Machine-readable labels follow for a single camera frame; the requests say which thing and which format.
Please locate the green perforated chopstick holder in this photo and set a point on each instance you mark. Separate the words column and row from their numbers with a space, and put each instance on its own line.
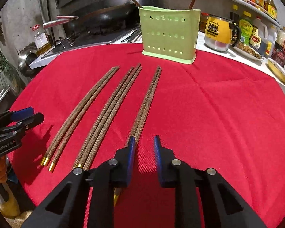
column 169, row 35

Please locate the dark bottle with yellow cap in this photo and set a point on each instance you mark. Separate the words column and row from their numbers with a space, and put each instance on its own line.
column 234, row 14

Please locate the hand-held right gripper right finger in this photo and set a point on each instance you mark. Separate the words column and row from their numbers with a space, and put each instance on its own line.
column 157, row 154

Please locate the clear jug with red label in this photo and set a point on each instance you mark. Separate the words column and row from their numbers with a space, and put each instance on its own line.
column 257, row 36

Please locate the yellow bowl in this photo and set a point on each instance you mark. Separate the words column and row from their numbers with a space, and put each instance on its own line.
column 279, row 72

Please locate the plate with food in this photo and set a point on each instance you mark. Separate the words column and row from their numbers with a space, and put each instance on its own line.
column 249, row 51

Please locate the black wok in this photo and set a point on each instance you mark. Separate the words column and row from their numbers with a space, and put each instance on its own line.
column 104, row 16

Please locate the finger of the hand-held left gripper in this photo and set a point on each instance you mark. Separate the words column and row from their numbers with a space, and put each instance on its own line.
column 32, row 120
column 22, row 112

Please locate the brown bottle with yellow label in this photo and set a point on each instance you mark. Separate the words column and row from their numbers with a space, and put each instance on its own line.
column 270, row 6

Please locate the green bottle with yellow cap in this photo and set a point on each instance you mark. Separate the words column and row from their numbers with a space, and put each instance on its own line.
column 245, row 29

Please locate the green plant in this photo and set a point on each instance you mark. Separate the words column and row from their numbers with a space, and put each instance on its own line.
column 4, row 72

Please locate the red tablecloth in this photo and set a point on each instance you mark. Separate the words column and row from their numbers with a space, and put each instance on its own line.
column 216, row 123

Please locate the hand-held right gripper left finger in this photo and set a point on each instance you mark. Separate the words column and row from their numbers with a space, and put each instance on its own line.
column 131, row 152

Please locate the jar with red lid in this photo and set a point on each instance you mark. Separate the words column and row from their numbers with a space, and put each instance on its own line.
column 203, row 22

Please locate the dark sauce jar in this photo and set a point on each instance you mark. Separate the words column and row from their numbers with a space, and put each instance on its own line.
column 281, row 49

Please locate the oil bottle with red cap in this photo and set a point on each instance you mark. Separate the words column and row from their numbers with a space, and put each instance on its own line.
column 40, row 41

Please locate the pair wooden chopsticks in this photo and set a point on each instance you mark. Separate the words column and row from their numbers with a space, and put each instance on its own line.
column 50, row 152

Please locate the black glass stove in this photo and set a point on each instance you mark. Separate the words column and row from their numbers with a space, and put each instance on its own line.
column 85, row 41

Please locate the steel bowl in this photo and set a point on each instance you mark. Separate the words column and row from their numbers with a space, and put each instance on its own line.
column 26, row 61

